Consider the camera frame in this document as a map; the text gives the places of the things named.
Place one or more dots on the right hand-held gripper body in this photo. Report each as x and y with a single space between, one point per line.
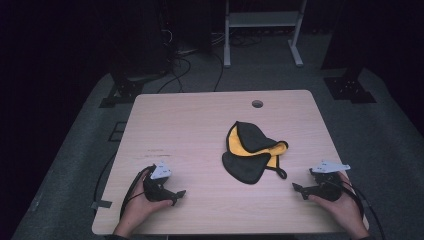
328 190

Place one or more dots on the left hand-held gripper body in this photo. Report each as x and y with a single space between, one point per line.
156 191

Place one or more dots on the person's left hand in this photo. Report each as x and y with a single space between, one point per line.
140 210

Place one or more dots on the person's right hand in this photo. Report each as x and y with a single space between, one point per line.
348 210

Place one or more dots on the grey tape strip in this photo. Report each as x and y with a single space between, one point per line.
101 204

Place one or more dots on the dark floor outlet plate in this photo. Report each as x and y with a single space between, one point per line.
117 131

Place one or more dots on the black metal stand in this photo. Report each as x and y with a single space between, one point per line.
350 88
126 90

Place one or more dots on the white metal desk frame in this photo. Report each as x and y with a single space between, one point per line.
263 19

